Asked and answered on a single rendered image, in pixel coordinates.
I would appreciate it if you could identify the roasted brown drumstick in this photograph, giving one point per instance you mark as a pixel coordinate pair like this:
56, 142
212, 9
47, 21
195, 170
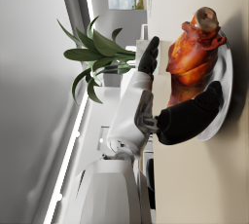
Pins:
194, 56

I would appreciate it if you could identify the green potted plant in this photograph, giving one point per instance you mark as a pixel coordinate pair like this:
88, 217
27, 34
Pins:
97, 56

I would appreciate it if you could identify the silver round plate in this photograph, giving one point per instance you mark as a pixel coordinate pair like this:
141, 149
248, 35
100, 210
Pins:
224, 82

